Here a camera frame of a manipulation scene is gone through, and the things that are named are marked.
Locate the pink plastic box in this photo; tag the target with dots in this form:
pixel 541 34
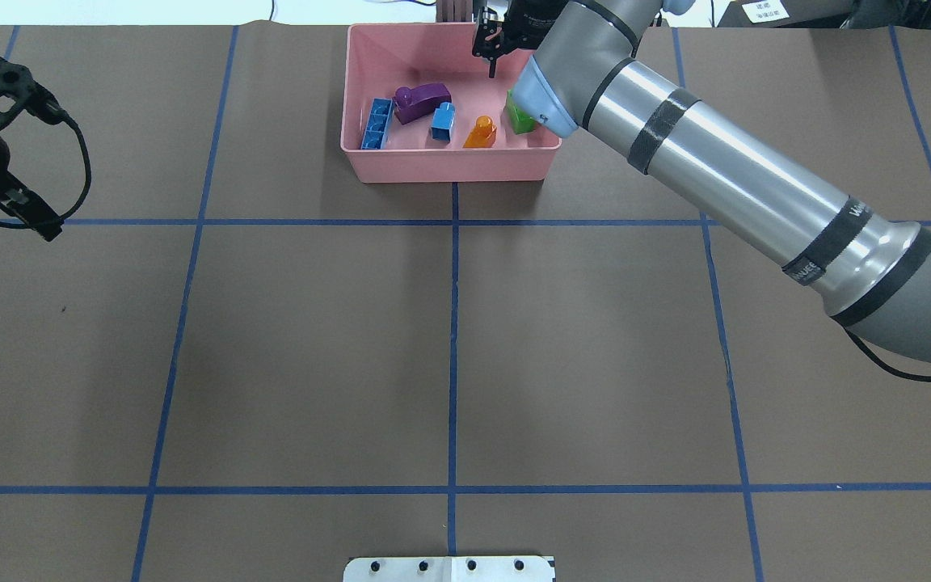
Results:
pixel 381 57

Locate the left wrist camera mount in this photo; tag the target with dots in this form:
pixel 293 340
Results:
pixel 5 89

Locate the orange toy block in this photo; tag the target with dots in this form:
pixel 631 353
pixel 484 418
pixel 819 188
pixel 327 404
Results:
pixel 482 135

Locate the purple toy block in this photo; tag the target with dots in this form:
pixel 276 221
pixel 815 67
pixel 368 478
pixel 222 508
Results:
pixel 412 103

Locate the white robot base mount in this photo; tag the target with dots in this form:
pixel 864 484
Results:
pixel 451 568

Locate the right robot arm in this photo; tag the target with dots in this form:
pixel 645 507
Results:
pixel 873 275

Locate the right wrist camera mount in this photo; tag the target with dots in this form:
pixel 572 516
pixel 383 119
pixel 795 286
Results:
pixel 487 43

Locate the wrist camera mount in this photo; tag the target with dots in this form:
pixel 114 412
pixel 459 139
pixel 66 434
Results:
pixel 5 89
pixel 487 43

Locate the small blue toy block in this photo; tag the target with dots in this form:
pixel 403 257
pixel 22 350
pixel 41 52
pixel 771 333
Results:
pixel 441 126

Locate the green toy block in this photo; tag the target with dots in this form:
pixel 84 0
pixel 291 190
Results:
pixel 520 122

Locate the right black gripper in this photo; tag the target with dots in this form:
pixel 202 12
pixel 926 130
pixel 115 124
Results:
pixel 527 18

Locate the long blue toy block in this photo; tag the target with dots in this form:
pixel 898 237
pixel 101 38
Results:
pixel 377 123

